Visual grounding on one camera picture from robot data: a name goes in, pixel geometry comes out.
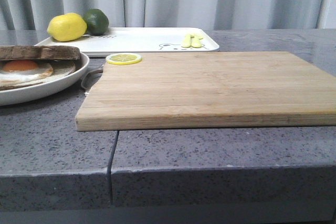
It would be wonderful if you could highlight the bread slice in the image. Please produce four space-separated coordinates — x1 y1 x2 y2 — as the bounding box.
1 46 80 61
1 60 76 91

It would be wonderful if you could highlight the white round plate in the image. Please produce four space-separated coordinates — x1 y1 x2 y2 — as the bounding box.
1 53 90 106

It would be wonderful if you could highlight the fried egg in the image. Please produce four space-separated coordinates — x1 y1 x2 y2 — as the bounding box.
1 60 53 86

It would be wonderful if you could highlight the white bear tray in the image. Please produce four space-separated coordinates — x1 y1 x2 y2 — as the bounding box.
37 27 219 58

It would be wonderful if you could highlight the yellow plastic fork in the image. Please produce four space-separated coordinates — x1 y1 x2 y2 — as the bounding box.
181 34 194 48

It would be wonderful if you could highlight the lemon slice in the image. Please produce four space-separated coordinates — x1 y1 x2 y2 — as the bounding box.
106 52 142 65

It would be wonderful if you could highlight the wooden cutting board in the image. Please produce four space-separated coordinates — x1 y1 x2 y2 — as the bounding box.
75 51 335 131

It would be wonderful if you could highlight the green lime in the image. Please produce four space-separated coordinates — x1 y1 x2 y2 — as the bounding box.
83 9 109 36

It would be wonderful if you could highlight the yellow lemon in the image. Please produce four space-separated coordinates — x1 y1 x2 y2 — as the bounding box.
47 13 87 41

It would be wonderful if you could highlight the metal cutting board handle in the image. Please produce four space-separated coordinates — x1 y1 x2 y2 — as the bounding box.
80 65 103 96

